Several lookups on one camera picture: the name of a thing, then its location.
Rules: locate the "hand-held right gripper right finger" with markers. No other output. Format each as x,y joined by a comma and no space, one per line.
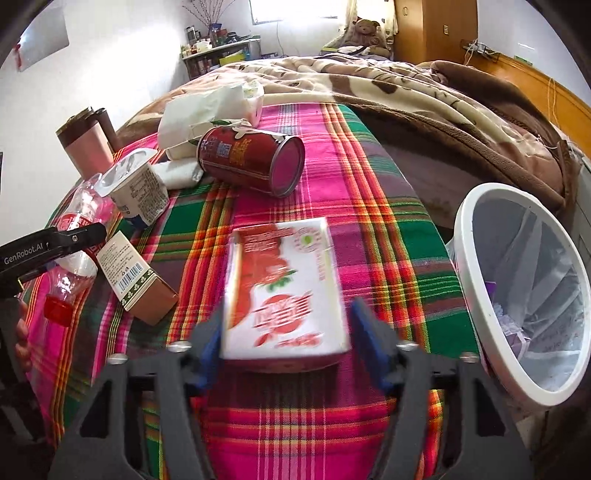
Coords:
369,332

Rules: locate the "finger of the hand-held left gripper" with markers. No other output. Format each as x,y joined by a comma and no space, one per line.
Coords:
32,273
83,235

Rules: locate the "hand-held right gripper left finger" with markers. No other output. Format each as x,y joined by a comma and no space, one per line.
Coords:
210,344

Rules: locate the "clear plastic bottle red cap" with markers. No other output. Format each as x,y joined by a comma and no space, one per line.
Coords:
81,207

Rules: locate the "red white drink carton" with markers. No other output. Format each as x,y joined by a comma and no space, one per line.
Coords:
286,286

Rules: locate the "white round trash bin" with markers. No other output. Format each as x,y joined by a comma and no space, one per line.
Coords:
461,258

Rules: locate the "red drink can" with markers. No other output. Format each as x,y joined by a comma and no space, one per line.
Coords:
240,157

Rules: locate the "person's left hand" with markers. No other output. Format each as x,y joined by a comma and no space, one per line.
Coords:
23,341

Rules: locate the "white yogurt cup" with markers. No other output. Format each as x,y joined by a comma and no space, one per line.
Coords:
138,194

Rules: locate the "small brown cardboard box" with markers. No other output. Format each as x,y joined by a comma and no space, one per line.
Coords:
147,295

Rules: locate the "pink tumbler with brown lid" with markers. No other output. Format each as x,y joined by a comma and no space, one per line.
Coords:
87,152

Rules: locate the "pink plaid blanket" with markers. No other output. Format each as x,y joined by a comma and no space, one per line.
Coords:
392,230

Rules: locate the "white folded cloth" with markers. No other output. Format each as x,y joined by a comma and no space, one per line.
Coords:
178,174

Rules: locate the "grey brown bed sheet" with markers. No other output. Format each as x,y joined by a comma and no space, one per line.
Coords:
415,175

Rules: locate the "white tissue pack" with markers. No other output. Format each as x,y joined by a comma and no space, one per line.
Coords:
198,110

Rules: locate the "leaf print tissue pack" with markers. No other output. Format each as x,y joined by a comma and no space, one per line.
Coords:
226,125

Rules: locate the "clear plastic bin liner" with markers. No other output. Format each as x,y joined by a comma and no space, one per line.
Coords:
545,277

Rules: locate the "red hanging charm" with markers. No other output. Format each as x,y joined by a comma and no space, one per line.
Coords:
17,50

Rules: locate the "floral print tissue pack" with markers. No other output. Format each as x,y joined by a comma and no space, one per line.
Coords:
254,104

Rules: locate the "white cluttered shelf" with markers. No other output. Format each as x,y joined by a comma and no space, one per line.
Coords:
231,53

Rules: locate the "group of bottles and jars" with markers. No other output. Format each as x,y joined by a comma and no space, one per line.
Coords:
212,37

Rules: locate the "brown patterned fleece blanket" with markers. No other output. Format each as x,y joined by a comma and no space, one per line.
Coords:
392,92

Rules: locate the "decorative dry branches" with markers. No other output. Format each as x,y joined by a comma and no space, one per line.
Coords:
207,11

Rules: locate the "brown teddy bear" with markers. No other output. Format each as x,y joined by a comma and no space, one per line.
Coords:
364,34

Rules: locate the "wooden bed headboard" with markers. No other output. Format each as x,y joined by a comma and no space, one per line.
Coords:
531,78

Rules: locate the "white power strip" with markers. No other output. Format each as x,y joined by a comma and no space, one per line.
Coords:
480,47

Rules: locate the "wooden wardrobe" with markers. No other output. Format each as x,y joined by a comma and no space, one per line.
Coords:
438,27

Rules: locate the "window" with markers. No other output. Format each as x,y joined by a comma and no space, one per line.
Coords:
295,3

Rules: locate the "patterned window curtain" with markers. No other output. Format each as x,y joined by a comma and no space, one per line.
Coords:
390,18

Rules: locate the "shiny metal wall sheet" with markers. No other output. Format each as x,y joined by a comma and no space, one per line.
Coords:
44,37

